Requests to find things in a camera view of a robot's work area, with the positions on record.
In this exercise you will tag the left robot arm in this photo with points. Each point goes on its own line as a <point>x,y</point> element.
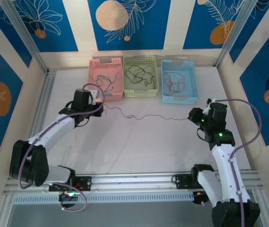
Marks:
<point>30,165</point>

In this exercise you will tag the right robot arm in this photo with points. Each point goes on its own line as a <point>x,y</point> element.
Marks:
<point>224,165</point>

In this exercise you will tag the blue plastic basket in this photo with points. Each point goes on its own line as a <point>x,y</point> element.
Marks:
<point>191,78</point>

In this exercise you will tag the pink plastic basket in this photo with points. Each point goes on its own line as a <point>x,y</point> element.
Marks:
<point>104,68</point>

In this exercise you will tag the green plastic basket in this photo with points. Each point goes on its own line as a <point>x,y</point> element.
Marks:
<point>140,89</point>

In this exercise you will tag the white table cloth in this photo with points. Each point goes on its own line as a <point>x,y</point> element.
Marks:
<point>137,146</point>

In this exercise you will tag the perforated metal strip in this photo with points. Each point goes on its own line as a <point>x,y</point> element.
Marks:
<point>200,57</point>

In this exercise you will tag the aluminium side rail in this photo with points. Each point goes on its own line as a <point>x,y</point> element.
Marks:
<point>44,99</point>

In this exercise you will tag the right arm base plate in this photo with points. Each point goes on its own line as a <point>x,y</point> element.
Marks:
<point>182,180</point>

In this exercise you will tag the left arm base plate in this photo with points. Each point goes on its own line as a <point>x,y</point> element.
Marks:
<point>84,183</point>

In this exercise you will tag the aluminium mounting rail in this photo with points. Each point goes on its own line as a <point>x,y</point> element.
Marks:
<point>137,180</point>

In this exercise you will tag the aluminium frame post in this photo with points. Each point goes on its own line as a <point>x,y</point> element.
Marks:
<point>236,30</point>
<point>23,33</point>

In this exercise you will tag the aluminium frame leg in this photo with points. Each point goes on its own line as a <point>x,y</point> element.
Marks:
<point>264,205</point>
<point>3,212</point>

